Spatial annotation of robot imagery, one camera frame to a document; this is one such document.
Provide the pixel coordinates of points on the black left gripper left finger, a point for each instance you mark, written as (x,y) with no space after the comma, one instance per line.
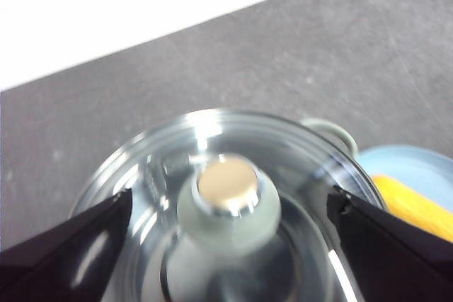
(63,259)

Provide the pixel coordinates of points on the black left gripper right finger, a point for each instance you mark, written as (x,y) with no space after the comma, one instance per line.
(400,259)

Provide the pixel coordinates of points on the yellow corn cob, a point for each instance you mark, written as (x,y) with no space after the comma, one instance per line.
(414,203)

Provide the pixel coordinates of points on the glass lid with green knob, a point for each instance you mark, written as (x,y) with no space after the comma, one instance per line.
(226,217)

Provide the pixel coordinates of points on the blue round plate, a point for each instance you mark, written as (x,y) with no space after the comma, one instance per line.
(407,160)

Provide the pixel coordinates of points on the pale green electric steamer pot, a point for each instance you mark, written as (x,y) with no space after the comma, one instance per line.
(339,132)

